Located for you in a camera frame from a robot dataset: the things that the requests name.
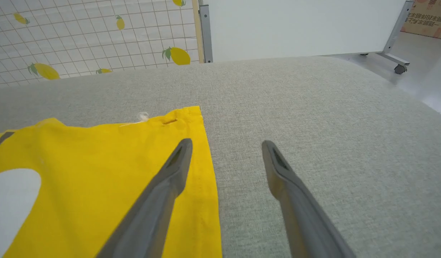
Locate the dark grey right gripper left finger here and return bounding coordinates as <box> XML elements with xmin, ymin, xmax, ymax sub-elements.
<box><xmin>95</xmin><ymin>138</ymin><xmax>193</xmax><ymax>258</ymax></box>

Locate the lemon and restaurant print backdrop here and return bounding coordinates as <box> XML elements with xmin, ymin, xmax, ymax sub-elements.
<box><xmin>0</xmin><ymin>0</ymin><xmax>206</xmax><ymax>88</ymax></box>

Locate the yellow garment with white dots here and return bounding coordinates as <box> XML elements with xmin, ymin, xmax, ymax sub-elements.
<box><xmin>0</xmin><ymin>106</ymin><xmax>223</xmax><ymax>258</ymax></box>

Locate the brown printed cardboard box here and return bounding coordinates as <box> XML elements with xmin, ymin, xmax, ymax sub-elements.
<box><xmin>401</xmin><ymin>0</ymin><xmax>441</xmax><ymax>40</ymax></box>

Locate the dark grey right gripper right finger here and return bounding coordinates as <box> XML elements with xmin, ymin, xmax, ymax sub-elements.
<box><xmin>262</xmin><ymin>140</ymin><xmax>357</xmax><ymax>258</ymax></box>

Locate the white rolling partition board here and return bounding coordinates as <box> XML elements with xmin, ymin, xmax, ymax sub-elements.
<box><xmin>199</xmin><ymin>0</ymin><xmax>414</xmax><ymax>75</ymax></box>

